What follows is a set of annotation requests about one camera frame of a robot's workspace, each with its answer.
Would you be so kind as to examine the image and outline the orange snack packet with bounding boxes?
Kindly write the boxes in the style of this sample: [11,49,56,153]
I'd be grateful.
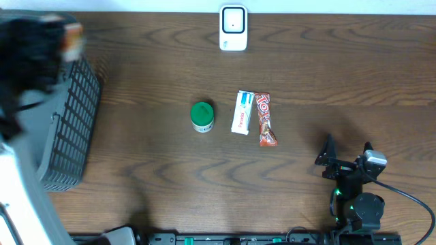
[61,22,85,62]

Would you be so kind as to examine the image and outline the red chocolate bar wrapper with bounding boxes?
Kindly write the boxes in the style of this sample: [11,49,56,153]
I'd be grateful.
[255,93,278,146]

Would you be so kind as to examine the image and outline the white Panadol box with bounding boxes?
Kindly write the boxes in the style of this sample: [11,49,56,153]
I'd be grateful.
[231,90,254,135]

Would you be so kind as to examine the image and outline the green lid jar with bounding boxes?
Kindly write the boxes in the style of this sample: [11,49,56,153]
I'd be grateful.
[190,102,215,133]

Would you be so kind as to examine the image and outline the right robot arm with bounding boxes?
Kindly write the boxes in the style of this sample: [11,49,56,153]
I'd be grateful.
[315,135,388,233]

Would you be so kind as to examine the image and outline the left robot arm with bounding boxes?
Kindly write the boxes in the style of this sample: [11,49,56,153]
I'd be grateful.
[1,14,142,244]

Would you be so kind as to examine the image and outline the dark grey plastic basket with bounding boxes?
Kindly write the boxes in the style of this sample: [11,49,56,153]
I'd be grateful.
[0,9,102,192]

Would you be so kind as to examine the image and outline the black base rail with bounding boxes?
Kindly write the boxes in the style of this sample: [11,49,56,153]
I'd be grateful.
[71,231,403,245]

